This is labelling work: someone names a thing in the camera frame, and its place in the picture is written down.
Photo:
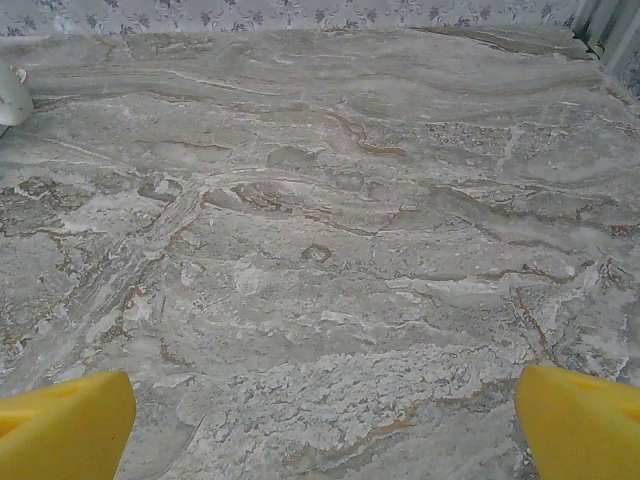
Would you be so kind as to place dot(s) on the white mug with beige base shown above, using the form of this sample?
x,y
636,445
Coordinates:
x,y
12,100

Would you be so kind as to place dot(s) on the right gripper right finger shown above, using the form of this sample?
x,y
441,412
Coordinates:
x,y
585,430

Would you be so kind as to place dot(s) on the aluminium frame post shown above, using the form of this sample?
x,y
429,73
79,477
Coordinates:
x,y
615,30

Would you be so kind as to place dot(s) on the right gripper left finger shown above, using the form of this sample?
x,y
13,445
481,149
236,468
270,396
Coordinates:
x,y
60,430

